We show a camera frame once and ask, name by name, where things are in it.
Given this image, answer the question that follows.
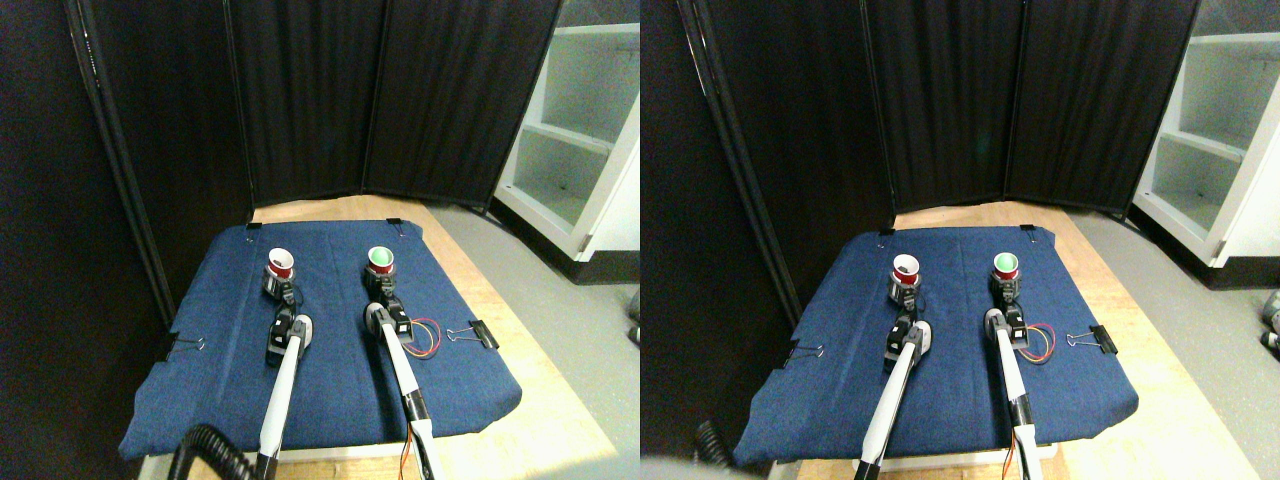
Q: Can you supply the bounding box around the dark blue cloth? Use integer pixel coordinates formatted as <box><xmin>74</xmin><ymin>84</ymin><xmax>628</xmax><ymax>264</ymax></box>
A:
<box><xmin>118</xmin><ymin>217</ymin><xmax>523</xmax><ymax>463</ymax></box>
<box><xmin>732</xmin><ymin>224</ymin><xmax>1140</xmax><ymax>469</ymax></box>

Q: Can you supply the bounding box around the black curtain stand pole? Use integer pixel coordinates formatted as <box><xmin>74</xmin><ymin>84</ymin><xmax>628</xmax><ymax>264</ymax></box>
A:
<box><xmin>65</xmin><ymin>0</ymin><xmax>177</xmax><ymax>327</ymax></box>
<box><xmin>860</xmin><ymin>0</ymin><xmax>897</xmax><ymax>227</ymax></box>
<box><xmin>678</xmin><ymin>0</ymin><xmax>802</xmax><ymax>327</ymax></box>
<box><xmin>221</xmin><ymin>0</ymin><xmax>258</xmax><ymax>223</ymax></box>

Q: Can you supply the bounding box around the black ribbed hose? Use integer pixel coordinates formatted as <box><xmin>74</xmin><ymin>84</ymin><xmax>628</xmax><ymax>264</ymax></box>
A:
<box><xmin>167</xmin><ymin>423</ymin><xmax>259</xmax><ymax>480</ymax></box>
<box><xmin>695</xmin><ymin>420</ymin><xmax>737</xmax><ymax>470</ymax></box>

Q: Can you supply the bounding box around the white shelf unit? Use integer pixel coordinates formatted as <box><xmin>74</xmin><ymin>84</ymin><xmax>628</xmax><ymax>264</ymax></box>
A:
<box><xmin>1132</xmin><ymin>30</ymin><xmax>1280</xmax><ymax>269</ymax></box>
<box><xmin>493</xmin><ymin>22</ymin><xmax>640</xmax><ymax>263</ymax></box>

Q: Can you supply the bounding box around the red wire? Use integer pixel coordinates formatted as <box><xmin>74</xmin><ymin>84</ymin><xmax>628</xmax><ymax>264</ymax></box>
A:
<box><xmin>1024</xmin><ymin>322</ymin><xmax>1059</xmax><ymax>367</ymax></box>
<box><xmin>405</xmin><ymin>317</ymin><xmax>442</xmax><ymax>360</ymax></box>

